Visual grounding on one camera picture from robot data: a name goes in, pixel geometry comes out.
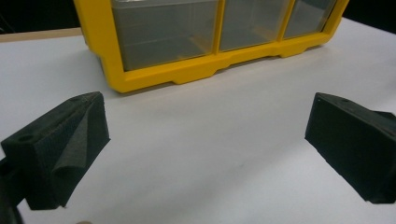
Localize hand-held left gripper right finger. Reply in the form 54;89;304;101
304;91;396;205

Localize grid of clear bins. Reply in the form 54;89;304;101
111;0;295;72

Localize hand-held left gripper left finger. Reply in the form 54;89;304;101
0;91;111;211

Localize white board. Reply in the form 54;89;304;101
0;17;396;224

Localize yellow drawer organizer case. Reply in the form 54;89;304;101
73;0;349;94

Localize clear plastic drawer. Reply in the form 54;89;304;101
283;0;339;40

